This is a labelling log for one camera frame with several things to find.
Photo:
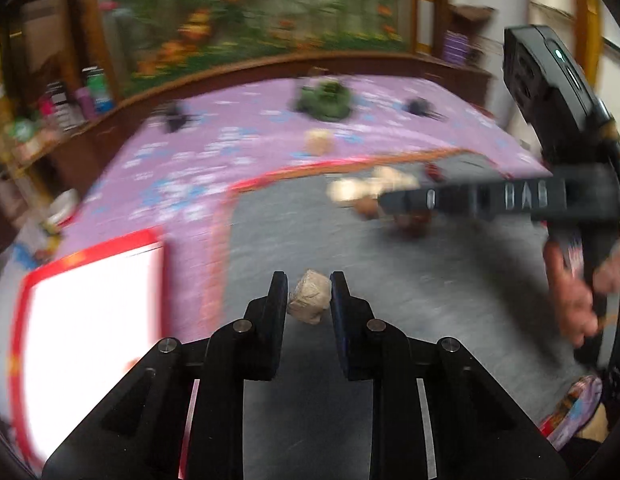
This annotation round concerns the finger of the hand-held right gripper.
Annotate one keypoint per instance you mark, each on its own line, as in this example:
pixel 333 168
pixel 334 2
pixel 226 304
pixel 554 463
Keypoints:
pixel 415 200

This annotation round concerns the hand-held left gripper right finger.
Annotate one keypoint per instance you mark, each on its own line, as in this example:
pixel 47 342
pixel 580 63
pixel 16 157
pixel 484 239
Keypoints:
pixel 340 312

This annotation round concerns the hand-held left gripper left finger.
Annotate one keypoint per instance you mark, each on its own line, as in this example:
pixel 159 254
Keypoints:
pixel 277 312

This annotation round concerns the dark red date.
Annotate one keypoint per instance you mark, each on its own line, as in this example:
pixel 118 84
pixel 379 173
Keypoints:
pixel 412 226
pixel 433 171

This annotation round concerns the beige yam chunk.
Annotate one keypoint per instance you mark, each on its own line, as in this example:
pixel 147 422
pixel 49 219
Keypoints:
pixel 318 141
pixel 310 297
pixel 395 177
pixel 350 191

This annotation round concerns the round brown nut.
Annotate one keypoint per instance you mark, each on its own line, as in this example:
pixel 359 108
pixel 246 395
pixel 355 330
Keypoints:
pixel 367 208

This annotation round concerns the red box with white inside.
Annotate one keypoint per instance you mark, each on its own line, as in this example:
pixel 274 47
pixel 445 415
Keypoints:
pixel 89 320

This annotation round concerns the person's right hand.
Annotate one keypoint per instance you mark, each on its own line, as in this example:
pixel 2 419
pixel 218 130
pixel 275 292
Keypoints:
pixel 567 300

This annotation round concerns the small black cylinder stand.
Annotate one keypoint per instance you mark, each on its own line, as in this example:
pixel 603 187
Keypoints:
pixel 422 107
pixel 174 117

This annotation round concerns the purple box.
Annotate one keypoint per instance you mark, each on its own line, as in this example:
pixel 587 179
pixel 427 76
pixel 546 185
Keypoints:
pixel 457 46

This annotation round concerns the grey mat with red trim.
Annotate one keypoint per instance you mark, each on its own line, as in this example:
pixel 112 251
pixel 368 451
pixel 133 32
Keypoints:
pixel 440 310

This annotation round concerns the green leafy vegetable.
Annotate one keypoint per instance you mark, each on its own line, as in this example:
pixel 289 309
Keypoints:
pixel 324 100

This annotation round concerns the purple floral tablecloth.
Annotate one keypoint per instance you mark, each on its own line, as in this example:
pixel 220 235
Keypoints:
pixel 214 150

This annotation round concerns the white bucket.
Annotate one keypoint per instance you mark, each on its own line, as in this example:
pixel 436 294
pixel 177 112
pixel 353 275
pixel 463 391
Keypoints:
pixel 62 207

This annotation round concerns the glass tank with plants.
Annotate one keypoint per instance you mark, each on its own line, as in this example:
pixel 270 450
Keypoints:
pixel 250 10

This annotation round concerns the pink bottle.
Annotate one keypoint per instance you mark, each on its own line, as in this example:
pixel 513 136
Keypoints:
pixel 84 103

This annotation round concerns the green bottle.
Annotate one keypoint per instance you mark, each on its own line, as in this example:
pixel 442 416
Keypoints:
pixel 98 89

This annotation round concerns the black thermos jug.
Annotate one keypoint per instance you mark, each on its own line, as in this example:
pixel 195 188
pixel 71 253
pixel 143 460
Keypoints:
pixel 60 110

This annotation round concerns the green plastic bag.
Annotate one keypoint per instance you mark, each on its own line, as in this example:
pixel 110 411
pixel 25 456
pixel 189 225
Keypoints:
pixel 22 130

